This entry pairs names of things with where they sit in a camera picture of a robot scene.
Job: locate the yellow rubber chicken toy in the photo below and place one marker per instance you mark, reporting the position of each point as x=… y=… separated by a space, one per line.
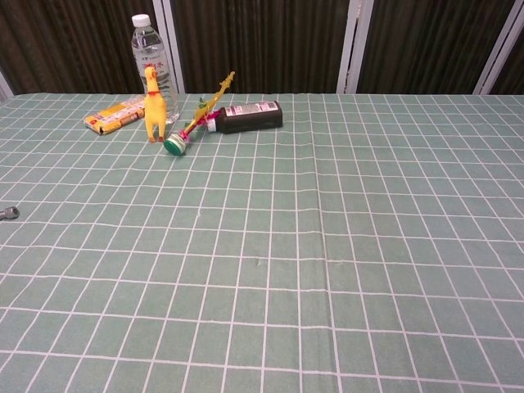
x=155 y=108

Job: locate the colourful plastic stick toy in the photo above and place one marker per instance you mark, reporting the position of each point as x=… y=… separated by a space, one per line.
x=177 y=144

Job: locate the dark bottle with label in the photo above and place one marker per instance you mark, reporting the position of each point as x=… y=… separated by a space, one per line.
x=249 y=118

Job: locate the white partition post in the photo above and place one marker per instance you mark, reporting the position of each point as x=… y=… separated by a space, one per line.
x=499 y=53
x=3 y=88
x=170 y=49
x=354 y=49

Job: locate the green checked tablecloth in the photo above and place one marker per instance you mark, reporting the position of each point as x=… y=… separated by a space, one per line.
x=286 y=254

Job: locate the silver hex socket screw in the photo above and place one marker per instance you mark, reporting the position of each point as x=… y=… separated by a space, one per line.
x=10 y=212

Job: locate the yellow snack package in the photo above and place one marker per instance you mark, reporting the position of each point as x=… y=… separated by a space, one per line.
x=112 y=116

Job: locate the clear plastic water bottle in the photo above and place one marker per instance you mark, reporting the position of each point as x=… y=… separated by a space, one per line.
x=152 y=53

